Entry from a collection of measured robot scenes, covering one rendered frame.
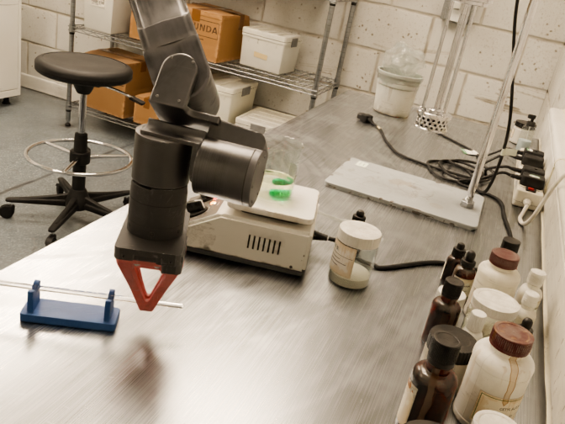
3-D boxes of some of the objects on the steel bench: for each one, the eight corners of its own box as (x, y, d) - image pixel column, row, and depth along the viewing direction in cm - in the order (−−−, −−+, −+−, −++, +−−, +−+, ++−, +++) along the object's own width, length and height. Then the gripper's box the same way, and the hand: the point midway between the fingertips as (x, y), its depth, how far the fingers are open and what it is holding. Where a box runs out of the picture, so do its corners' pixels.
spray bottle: (516, 151, 174) (529, 115, 170) (513, 147, 177) (525, 112, 173) (529, 154, 174) (542, 118, 169) (525, 150, 177) (538, 114, 173)
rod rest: (18, 321, 65) (18, 293, 64) (29, 304, 68) (29, 276, 67) (113, 332, 66) (116, 304, 65) (119, 315, 70) (122, 288, 68)
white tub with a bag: (391, 105, 199) (409, 39, 191) (423, 119, 189) (442, 50, 181) (358, 105, 191) (375, 35, 183) (389, 119, 181) (409, 46, 173)
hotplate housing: (161, 248, 85) (168, 195, 82) (187, 213, 97) (193, 166, 94) (319, 283, 84) (330, 232, 81) (324, 243, 96) (335, 197, 93)
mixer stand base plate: (322, 185, 120) (323, 180, 120) (349, 161, 138) (351, 156, 137) (476, 232, 112) (477, 227, 112) (483, 199, 130) (485, 195, 129)
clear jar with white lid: (351, 267, 91) (364, 218, 88) (377, 288, 86) (391, 237, 83) (319, 272, 87) (330, 221, 84) (343, 294, 83) (356, 241, 80)
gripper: (134, 156, 66) (123, 280, 72) (115, 193, 56) (104, 332, 63) (198, 166, 66) (182, 288, 73) (190, 204, 57) (171, 340, 63)
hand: (146, 302), depth 67 cm, fingers closed, pressing on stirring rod
